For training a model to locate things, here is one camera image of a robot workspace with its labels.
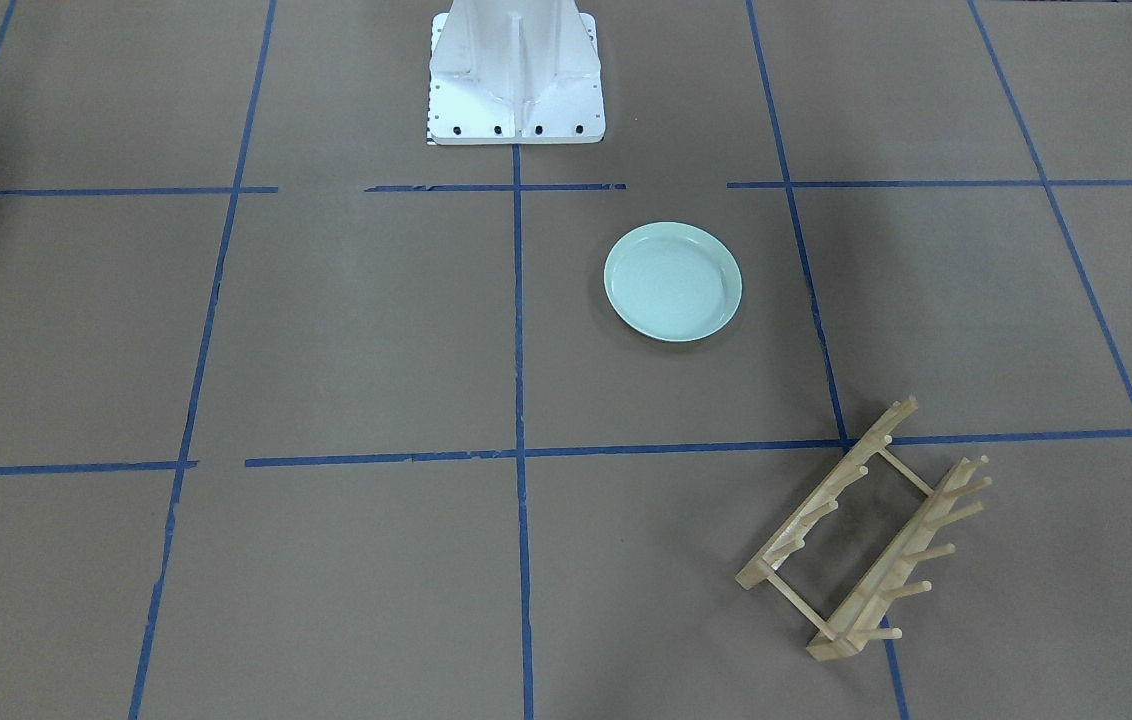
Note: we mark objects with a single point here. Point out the light green plate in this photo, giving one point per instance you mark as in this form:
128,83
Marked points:
673,282

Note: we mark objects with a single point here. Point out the wooden dish rack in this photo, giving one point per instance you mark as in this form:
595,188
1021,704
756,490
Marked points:
850,549

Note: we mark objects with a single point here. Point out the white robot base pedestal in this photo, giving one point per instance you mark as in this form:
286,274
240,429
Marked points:
505,72

